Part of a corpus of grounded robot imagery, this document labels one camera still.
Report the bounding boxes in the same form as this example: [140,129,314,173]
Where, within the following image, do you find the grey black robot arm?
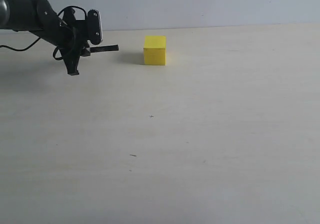
[0,0,89,76]

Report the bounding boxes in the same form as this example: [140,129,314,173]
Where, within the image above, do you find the yellow cube block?
[143,36,166,66]

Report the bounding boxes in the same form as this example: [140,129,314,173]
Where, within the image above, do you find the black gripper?
[53,8,91,76]

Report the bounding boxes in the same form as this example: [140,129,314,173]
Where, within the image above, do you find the thick black cable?
[0,37,41,52]

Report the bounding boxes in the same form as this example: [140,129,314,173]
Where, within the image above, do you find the thin black cable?
[52,5,87,61]

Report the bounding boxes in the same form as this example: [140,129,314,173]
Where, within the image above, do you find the black and white marker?
[90,45,119,53]

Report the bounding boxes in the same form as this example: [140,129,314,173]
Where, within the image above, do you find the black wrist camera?
[86,9,103,45]

